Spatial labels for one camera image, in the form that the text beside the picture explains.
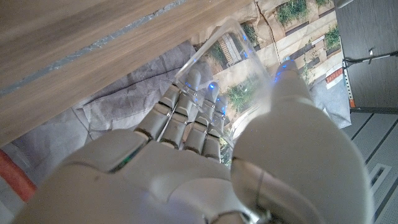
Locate printed fabric backdrop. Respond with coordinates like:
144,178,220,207
0,0,354,206

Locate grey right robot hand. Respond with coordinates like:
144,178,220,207
12,58,376,224

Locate grey tape outline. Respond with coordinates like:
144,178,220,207
0,0,187,96

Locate black wall-mounted rod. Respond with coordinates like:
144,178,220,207
343,50,398,68

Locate clear glass beaker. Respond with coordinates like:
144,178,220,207
174,18,274,147

